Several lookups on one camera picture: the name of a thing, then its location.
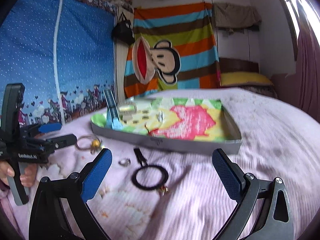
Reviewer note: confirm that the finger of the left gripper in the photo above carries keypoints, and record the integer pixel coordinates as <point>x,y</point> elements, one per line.
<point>36,129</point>
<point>52,144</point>

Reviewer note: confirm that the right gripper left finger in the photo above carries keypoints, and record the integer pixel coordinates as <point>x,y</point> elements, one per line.
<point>48,219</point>

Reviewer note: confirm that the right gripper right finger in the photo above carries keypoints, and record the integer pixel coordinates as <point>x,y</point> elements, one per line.
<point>274,219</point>

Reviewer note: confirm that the brown hair tie yellow bead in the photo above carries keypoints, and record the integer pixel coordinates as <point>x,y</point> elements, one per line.
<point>89,143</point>

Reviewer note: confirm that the blue smart watch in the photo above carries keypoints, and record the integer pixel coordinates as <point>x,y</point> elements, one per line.
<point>112,115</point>

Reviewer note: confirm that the left hand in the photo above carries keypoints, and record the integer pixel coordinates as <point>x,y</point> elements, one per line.
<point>27,179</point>

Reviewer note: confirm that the blue fabric wardrobe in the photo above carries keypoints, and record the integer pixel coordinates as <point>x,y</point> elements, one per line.
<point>63,53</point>

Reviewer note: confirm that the black hair clip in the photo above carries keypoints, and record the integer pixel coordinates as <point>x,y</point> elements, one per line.
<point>140,157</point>

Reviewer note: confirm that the pink bed cover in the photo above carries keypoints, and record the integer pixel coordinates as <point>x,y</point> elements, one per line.
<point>278,140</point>

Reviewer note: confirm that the silver rhinestone hair pin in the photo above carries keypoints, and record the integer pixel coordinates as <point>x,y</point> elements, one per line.
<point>161,116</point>

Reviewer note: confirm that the shallow grey tray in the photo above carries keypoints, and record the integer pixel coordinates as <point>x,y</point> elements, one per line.
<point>173,145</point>

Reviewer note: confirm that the floral folded quilt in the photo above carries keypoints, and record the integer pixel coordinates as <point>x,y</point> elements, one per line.
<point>262,90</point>

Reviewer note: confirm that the black hanging bag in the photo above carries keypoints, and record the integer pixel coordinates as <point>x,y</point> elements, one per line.
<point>123,31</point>

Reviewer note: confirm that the pink curtain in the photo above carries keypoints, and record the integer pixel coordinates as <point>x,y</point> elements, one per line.
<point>301,89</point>

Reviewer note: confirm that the yellow pillow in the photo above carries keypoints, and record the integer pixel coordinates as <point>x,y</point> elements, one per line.
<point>237,79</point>

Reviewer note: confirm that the striped monkey blanket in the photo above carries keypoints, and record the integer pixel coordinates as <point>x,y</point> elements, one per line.
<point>174,48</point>

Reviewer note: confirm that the dark wooden headboard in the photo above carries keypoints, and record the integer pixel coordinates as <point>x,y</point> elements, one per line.
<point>236,65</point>

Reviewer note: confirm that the brown hanging cloth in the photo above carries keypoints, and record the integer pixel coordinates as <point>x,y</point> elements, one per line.
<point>233,17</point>

